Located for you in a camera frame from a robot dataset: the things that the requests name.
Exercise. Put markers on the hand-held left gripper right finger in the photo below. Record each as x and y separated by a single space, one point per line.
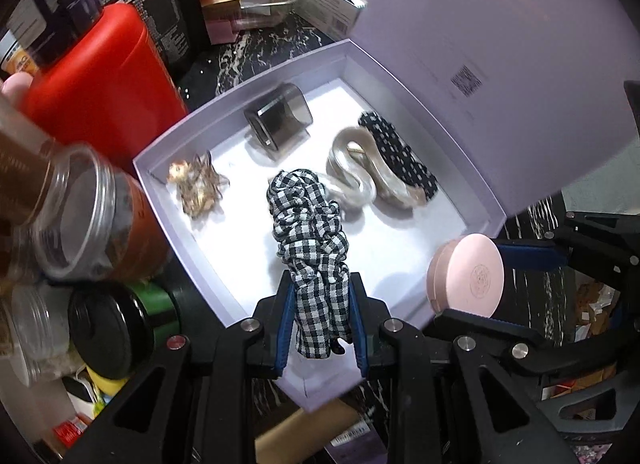
361 334

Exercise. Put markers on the beige satin headband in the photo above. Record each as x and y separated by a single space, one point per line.
350 184

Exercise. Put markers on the white box with blue print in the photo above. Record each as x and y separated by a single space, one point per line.
332 6

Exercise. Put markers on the pink round compact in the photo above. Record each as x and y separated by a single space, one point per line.
470 276

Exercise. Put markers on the clear jar with reddish contents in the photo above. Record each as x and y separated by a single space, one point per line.
125 224

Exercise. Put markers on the black polka dot hair clip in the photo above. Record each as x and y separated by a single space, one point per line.
400 154

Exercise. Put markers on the clear jar with pale contents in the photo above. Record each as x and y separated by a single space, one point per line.
35 334

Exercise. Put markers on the brown paper package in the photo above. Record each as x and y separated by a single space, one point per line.
300 426

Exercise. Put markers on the green jar with black lid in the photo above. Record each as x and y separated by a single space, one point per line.
110 329

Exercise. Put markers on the black printed pouch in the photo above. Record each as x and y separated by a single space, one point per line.
150 9

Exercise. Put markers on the pink plastic item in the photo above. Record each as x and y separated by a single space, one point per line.
15 86

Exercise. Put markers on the brown spice jar clear lid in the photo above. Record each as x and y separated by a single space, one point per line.
25 159

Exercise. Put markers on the red label packet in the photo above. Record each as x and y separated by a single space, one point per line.
70 431

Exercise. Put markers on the black white checkered scrunchie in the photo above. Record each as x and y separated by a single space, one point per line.
305 224

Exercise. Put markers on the gold flower hair clip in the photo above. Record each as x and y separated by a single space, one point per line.
197 186

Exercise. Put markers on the yellow toy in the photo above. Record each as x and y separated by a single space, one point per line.
107 381

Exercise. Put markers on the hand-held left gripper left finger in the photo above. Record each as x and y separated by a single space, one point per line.
282 329

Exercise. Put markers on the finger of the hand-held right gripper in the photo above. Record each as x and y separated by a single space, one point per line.
530 255
520 344

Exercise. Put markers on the red plastic canister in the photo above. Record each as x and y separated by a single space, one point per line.
100 84

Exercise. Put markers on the lavender gift box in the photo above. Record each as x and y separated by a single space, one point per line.
240 264

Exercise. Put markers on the purple package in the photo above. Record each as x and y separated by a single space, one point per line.
357 446

